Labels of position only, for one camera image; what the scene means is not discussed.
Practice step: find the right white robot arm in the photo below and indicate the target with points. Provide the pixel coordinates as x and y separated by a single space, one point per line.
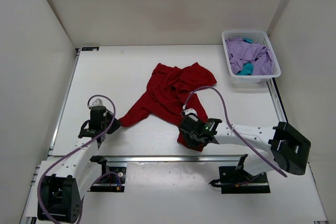
282 147

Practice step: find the black label sticker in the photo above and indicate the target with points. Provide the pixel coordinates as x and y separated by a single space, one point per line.
90 49

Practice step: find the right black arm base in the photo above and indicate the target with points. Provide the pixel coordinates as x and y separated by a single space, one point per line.
235 180

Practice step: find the purple t shirt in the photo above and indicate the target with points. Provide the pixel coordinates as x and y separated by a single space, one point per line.
241 52

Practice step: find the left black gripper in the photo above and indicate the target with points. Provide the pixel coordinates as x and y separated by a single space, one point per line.
116 125

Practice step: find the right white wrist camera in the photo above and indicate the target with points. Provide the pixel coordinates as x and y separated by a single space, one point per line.
190 111

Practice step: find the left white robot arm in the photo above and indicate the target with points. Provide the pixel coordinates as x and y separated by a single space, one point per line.
61 189

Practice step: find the teal t shirt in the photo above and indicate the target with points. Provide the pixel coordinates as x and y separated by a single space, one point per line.
247 70

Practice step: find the red t shirt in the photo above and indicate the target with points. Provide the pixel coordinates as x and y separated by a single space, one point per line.
166 93

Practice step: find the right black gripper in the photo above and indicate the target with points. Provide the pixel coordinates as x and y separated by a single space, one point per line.
191 143

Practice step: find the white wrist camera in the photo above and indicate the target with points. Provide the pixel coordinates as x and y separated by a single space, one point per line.
190 111
96 102

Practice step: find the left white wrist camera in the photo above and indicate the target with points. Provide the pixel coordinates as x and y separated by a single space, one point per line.
96 102

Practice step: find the white plastic basket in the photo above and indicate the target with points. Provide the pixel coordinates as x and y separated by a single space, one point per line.
251 36

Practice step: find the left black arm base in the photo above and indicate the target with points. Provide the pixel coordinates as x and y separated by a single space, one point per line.
114 177

